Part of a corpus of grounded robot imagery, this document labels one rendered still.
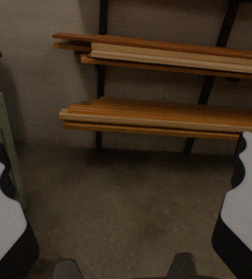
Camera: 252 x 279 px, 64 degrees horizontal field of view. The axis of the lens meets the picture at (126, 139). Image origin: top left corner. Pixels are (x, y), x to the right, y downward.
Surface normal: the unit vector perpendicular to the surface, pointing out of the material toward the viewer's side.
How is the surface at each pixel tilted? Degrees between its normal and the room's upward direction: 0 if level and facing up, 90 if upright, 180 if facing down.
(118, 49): 90
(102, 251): 0
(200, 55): 90
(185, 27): 90
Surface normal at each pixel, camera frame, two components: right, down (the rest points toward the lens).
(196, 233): 0.11, -0.85
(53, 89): 0.04, 0.53
